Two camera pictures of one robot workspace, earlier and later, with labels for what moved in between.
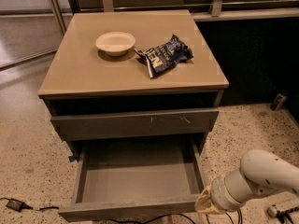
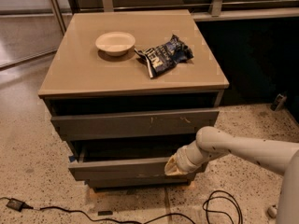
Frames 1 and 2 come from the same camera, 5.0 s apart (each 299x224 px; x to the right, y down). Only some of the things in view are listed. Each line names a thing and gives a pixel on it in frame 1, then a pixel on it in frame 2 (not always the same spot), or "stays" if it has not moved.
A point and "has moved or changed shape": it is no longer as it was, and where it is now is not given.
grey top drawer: [76, 127] stays
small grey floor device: [279, 101] stays
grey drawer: [134, 180] has moved or changed shape
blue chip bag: [163, 56] stays
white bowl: [115, 44] stays
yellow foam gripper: [219, 191] to [184, 161]
